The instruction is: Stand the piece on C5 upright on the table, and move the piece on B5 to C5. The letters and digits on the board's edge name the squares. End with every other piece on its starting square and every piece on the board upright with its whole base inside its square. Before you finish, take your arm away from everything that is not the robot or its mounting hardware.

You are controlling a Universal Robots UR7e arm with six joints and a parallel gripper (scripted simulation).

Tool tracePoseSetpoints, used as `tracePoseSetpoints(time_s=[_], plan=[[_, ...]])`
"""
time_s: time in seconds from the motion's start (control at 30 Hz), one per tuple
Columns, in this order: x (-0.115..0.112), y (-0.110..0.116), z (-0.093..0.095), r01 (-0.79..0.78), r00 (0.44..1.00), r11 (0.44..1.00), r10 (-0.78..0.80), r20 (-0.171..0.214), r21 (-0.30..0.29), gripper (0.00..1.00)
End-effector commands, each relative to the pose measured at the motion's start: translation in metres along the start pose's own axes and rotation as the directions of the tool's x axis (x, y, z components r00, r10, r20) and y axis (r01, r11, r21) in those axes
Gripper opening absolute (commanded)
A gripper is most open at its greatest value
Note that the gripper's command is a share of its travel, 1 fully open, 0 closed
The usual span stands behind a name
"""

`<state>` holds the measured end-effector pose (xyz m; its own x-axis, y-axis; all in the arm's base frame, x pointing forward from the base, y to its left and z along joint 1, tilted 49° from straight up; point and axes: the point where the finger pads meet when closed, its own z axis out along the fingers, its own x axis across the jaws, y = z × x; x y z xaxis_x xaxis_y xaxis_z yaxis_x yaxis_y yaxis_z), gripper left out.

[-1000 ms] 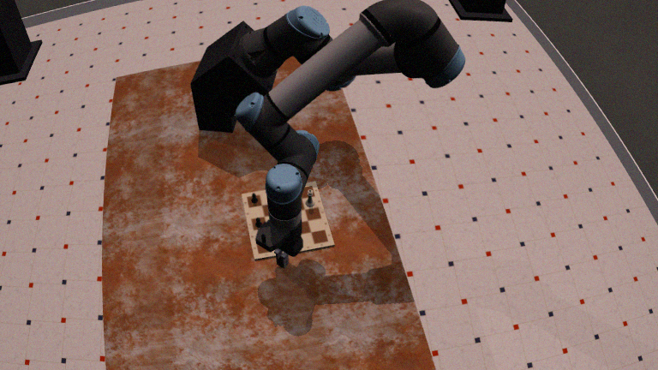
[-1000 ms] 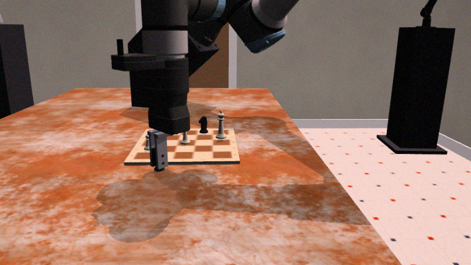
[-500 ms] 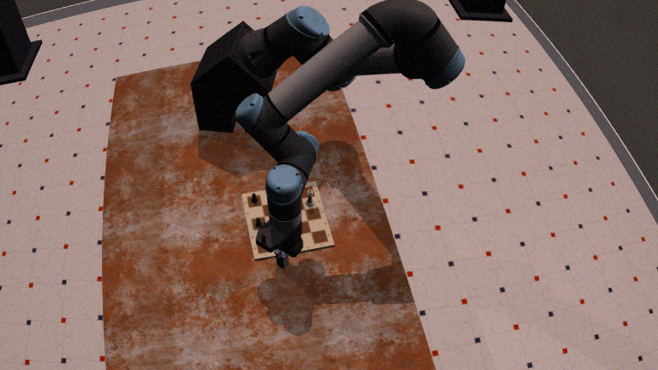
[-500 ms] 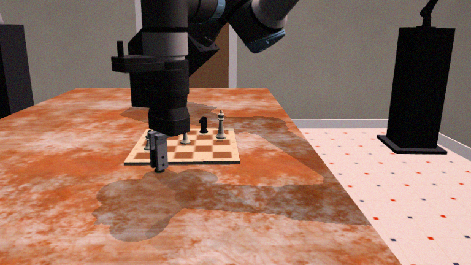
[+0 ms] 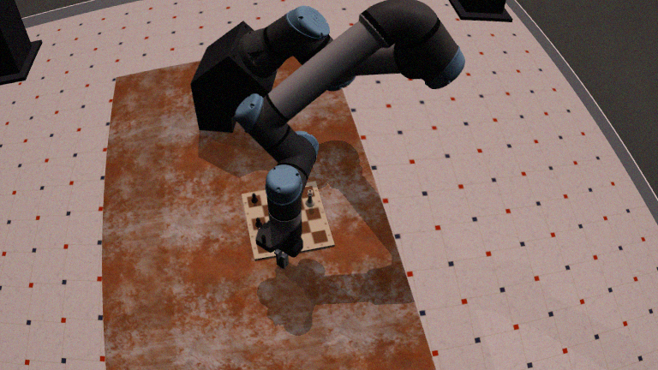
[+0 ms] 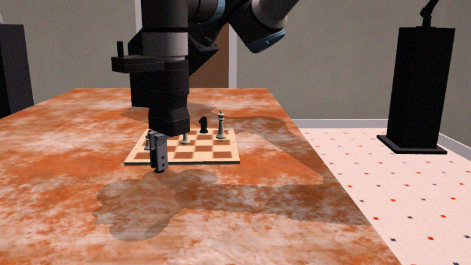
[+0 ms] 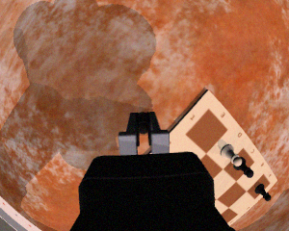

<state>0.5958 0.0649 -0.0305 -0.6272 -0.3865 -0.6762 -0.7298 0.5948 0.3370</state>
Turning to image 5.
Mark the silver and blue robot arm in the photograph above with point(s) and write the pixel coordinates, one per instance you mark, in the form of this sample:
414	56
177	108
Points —
426	51

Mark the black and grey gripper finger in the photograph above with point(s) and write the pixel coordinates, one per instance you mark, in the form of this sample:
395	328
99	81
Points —
278	256
284	262

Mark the brown and cream chessboard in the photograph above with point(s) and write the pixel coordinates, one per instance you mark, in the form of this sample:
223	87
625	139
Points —
316	232

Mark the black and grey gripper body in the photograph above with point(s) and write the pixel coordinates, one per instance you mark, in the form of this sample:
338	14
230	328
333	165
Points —
289	242

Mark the white chess king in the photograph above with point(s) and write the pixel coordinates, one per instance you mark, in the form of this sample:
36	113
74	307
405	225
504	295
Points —
310	201

